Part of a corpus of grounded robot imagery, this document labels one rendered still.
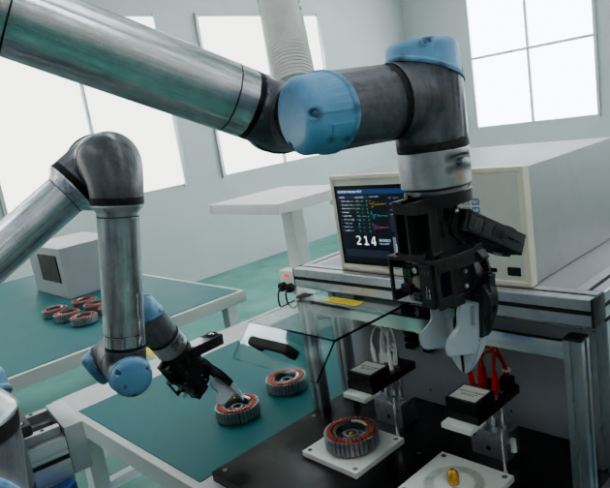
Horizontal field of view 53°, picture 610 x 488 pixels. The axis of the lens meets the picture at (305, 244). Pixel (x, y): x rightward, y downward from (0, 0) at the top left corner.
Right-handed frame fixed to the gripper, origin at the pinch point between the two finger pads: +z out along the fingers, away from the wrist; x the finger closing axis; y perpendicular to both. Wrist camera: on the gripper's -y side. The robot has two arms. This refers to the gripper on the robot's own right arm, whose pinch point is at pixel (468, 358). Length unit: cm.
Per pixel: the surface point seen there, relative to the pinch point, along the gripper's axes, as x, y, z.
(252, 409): -81, -12, 37
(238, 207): -133, -46, -4
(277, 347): -45.5, -1.5, 9.5
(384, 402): -51, -29, 33
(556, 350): -10.1, -31.8, 12.5
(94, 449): -134, 15, 57
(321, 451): -51, -11, 37
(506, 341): -18.6, -30.6, 12.5
